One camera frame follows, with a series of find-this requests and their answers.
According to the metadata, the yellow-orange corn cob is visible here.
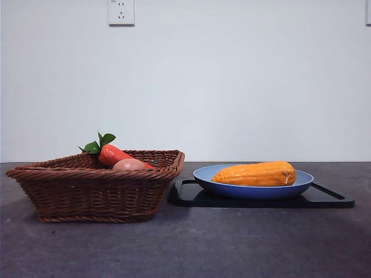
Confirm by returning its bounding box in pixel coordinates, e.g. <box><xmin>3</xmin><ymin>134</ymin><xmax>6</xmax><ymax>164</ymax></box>
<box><xmin>210</xmin><ymin>160</ymin><xmax>297</xmax><ymax>187</ymax></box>

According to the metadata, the brown wicker basket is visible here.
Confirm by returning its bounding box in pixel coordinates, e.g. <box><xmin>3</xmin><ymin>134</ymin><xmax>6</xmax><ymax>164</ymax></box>
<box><xmin>5</xmin><ymin>149</ymin><xmax>186</xmax><ymax>223</ymax></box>

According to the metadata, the orange carrot with green leaves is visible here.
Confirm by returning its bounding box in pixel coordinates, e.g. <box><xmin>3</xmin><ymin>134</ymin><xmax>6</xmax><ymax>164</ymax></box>
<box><xmin>78</xmin><ymin>130</ymin><xmax>157</xmax><ymax>169</ymax></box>

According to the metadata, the blue round plate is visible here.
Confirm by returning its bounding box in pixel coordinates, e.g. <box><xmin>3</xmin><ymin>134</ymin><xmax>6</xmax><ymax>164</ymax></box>
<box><xmin>192</xmin><ymin>164</ymin><xmax>315</xmax><ymax>200</ymax></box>

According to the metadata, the white wall socket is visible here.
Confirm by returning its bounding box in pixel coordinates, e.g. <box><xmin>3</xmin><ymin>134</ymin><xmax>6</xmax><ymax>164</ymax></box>
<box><xmin>108</xmin><ymin>0</ymin><xmax>136</xmax><ymax>27</ymax></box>

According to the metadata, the brown egg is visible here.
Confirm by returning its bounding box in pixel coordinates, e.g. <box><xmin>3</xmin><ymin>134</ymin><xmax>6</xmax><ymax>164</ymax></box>
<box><xmin>112</xmin><ymin>158</ymin><xmax>147</xmax><ymax>171</ymax></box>

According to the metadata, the black rectangular tray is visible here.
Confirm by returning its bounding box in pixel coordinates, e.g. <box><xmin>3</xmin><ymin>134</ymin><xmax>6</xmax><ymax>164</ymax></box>
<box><xmin>169</xmin><ymin>178</ymin><xmax>356</xmax><ymax>209</ymax></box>

